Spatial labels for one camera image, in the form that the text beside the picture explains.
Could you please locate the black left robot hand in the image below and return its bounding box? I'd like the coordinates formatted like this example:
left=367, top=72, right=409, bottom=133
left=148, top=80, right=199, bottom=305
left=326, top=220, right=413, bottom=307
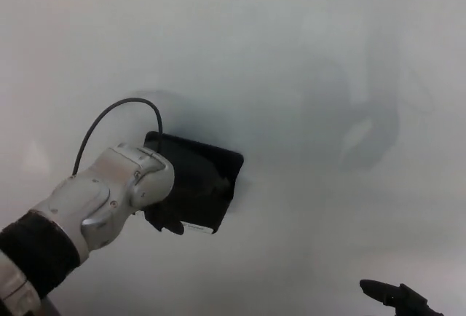
left=141, top=155, right=234, bottom=237

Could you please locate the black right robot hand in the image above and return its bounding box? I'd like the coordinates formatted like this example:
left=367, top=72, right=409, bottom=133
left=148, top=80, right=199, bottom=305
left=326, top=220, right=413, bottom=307
left=359, top=278, right=443, bottom=316

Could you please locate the black magnetic marker holder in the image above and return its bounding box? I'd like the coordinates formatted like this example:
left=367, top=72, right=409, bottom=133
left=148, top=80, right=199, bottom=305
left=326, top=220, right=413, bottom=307
left=143, top=130, right=245, bottom=237

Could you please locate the white whiteboard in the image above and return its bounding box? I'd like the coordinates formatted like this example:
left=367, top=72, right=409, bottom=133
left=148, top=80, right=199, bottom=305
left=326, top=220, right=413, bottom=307
left=0, top=0, right=466, bottom=316

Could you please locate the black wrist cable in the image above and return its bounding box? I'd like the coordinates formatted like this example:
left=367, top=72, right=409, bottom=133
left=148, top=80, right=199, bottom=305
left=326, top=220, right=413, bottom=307
left=72, top=98, right=164, bottom=178

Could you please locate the grey whiteboard frame edge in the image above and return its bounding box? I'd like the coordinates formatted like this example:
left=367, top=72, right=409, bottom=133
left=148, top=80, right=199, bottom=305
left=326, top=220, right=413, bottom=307
left=39, top=295, right=61, bottom=316

